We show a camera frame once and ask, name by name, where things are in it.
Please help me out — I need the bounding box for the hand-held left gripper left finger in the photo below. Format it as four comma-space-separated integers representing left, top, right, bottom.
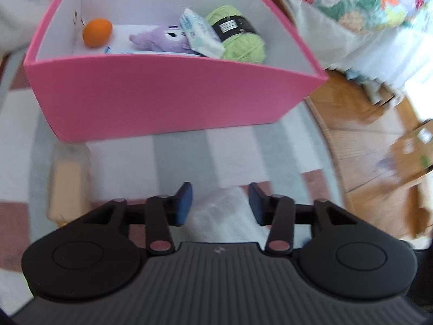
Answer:
82, 182, 193, 257

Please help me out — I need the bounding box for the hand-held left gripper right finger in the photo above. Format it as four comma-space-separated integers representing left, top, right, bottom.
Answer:
248, 182, 360, 255

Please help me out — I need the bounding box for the clear plastic swab box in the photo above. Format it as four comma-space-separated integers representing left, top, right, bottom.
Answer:
184, 186, 271, 244

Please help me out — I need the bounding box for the pink storage box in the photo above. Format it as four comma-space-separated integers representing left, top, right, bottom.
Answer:
23, 0, 329, 144

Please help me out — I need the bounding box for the blue white wet wipes pack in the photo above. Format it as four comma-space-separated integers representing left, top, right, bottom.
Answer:
104, 45, 180, 56

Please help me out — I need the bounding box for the purple plush toy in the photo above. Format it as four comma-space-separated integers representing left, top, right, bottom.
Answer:
129, 24, 198, 56

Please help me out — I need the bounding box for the green yarn ball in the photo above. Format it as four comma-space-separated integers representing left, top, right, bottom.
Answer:
204, 5, 266, 64

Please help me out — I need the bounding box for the small tissue pack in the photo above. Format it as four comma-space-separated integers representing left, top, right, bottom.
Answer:
179, 8, 225, 58

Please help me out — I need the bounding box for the orange makeup sponge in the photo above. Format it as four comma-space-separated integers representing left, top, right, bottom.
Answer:
83, 18, 113, 48

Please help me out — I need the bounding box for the checked rug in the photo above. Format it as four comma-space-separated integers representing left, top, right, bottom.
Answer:
0, 49, 344, 315

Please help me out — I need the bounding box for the brown cardboard box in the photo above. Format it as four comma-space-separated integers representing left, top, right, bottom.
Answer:
388, 118, 433, 190

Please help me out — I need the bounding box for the floral bed cover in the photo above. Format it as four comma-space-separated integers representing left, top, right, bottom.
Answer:
216, 0, 433, 107

